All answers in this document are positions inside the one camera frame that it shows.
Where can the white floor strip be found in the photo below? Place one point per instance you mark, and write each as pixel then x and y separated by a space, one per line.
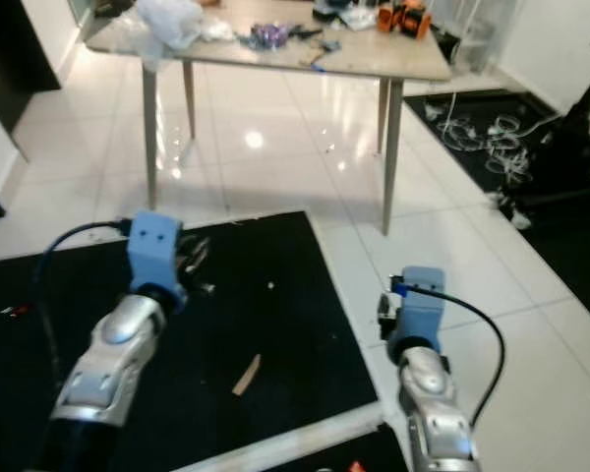
pixel 295 433

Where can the small tan wood piece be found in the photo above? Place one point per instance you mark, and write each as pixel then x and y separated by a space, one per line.
pixel 247 375

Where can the black stand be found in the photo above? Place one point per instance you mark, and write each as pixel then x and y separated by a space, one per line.
pixel 585 108

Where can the large black floor mat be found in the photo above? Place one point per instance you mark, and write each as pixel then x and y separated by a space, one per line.
pixel 285 295

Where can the beige table with slim legs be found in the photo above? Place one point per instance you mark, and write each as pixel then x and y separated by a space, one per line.
pixel 374 54

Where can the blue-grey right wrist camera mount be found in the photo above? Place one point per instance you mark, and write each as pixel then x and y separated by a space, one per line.
pixel 419 310

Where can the white power adapter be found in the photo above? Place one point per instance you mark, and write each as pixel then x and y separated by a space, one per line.
pixel 517 214

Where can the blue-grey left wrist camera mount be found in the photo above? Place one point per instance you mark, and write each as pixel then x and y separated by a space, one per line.
pixel 155 251

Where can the orange and black device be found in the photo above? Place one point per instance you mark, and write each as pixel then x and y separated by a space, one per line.
pixel 405 18

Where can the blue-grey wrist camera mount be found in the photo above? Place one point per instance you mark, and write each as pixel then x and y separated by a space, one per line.
pixel 155 251
pixel 419 310

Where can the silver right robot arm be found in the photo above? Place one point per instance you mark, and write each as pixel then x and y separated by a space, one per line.
pixel 433 403

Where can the black cabinet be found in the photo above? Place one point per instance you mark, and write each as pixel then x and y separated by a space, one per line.
pixel 2 69

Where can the purple crumpled wrapper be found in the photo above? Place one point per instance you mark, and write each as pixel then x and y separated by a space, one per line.
pixel 270 37

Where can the white plastic bag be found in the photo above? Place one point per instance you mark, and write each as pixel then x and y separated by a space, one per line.
pixel 167 29

